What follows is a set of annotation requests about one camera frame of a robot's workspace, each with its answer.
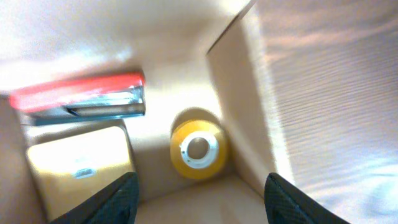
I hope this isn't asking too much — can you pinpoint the open cardboard box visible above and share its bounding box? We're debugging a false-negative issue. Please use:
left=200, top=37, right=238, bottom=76
left=1, top=1, right=290, bottom=223

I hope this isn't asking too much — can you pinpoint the red black stapler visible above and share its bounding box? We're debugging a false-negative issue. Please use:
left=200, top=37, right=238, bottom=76
left=9, top=72, right=146, bottom=126

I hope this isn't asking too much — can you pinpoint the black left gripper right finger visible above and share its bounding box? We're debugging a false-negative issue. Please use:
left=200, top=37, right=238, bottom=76
left=264, top=172, right=348, bottom=224

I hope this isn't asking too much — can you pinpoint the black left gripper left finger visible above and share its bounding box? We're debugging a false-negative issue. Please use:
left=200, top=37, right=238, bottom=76
left=50, top=172, right=139, bottom=224

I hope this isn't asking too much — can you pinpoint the yellow tape roll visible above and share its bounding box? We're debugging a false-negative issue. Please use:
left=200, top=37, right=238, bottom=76
left=170, top=119, right=229, bottom=180

